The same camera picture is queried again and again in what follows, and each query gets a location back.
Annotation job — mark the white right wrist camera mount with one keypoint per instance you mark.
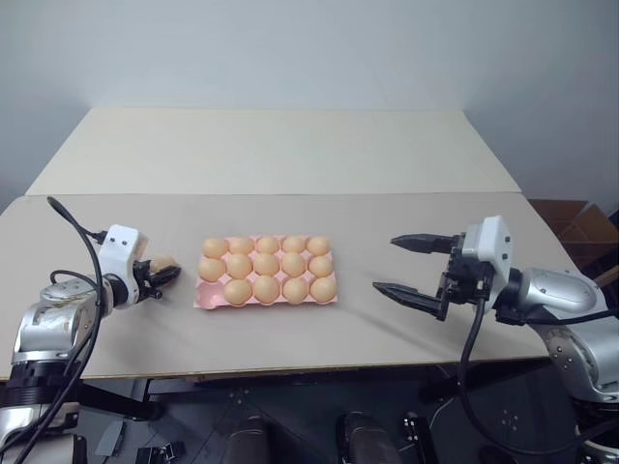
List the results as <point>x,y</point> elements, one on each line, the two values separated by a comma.
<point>488,241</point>

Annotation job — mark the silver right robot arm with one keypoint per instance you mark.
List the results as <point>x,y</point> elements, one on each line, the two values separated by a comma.
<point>561,290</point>

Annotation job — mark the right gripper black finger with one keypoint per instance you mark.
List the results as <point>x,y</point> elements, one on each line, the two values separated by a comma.
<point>411,296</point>
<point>423,242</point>

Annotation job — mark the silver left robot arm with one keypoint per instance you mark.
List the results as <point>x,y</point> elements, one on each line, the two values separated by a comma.
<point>43,319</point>

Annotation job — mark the tan egg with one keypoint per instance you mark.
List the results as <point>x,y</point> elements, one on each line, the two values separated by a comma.
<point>323,288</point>
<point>295,290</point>
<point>266,264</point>
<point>212,269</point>
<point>238,265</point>
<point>215,247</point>
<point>294,244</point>
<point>293,263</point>
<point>241,245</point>
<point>266,289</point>
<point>318,245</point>
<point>162,262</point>
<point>321,266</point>
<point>267,244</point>
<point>238,291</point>

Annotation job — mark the small black post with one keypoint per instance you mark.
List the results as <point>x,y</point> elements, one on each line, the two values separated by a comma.
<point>416,432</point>

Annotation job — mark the black table frame bar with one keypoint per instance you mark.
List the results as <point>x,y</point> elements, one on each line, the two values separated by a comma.
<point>116,402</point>

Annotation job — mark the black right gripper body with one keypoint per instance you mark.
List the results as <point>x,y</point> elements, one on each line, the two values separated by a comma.
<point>462,282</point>

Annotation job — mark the black table frame bracket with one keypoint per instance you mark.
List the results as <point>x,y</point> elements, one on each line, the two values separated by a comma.
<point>435,384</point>

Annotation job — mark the brown cardboard box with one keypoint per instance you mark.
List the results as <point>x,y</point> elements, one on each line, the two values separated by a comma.
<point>575,232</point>

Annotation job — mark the pink egg tray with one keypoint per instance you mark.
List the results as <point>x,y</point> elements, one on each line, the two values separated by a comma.
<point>209,294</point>

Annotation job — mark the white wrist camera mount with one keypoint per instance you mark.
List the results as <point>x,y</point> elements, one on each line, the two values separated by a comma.
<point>488,241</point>
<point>118,256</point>

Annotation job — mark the dark rounded shape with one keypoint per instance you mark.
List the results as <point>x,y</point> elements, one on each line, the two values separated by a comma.
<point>367,437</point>
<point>249,442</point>

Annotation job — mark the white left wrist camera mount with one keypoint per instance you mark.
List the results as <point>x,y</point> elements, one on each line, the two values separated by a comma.
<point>118,256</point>

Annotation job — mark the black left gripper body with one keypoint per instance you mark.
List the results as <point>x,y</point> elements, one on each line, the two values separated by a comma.
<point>143,282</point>

